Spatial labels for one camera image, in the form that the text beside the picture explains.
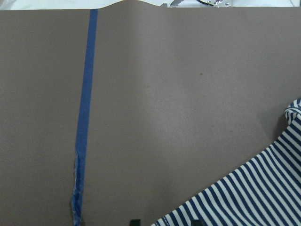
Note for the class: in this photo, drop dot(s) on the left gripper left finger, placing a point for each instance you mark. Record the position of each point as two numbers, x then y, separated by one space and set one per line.
135 222

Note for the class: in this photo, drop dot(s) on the navy white striped polo shirt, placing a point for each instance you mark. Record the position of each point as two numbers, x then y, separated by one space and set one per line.
264 191

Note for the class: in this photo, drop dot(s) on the brown paper table cover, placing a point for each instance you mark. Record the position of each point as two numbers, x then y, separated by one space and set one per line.
128 111

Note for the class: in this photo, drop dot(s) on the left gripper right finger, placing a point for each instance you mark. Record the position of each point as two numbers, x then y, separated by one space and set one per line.
196 222

